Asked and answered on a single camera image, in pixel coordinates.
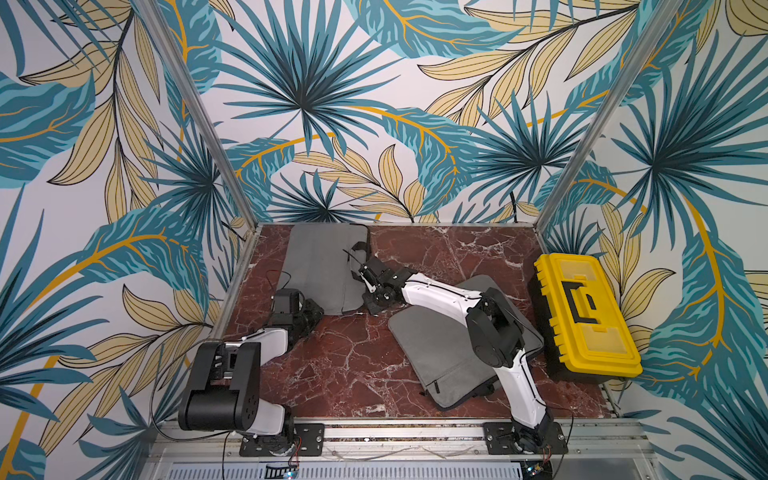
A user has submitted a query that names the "grey zippered laptop bag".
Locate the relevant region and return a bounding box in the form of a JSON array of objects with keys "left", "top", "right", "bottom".
[{"left": 281, "top": 223, "right": 370, "bottom": 316}]

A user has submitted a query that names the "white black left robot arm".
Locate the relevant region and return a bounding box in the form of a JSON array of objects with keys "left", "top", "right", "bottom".
[{"left": 178, "top": 290, "right": 324, "bottom": 443}]

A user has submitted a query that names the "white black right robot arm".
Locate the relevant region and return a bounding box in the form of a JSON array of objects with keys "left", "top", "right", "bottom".
[{"left": 357, "top": 257, "right": 556, "bottom": 446}]

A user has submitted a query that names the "yellow black toolbox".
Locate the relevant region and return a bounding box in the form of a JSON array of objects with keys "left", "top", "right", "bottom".
[{"left": 528, "top": 253, "right": 643, "bottom": 384}]

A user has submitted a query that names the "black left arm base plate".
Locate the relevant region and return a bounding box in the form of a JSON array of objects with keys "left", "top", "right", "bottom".
[{"left": 239, "top": 420, "right": 326, "bottom": 458}]

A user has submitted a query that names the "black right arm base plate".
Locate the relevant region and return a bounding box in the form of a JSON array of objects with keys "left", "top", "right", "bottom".
[{"left": 482, "top": 421, "right": 568, "bottom": 456}]

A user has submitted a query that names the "aluminium front rail frame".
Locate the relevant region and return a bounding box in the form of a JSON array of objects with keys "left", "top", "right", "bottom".
[{"left": 139, "top": 418, "right": 663, "bottom": 479}]

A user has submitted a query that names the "aluminium corner post left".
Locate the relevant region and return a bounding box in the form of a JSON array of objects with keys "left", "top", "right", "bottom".
[{"left": 135, "top": 0, "right": 258, "bottom": 232}]

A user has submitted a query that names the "aluminium corner post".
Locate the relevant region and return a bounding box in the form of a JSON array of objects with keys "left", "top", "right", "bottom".
[
  {"left": 135, "top": 0, "right": 258, "bottom": 232},
  {"left": 534, "top": 0, "right": 683, "bottom": 236}
]

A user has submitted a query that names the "aluminium corner post right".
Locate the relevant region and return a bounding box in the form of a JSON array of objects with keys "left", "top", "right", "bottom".
[{"left": 534, "top": 0, "right": 683, "bottom": 236}]

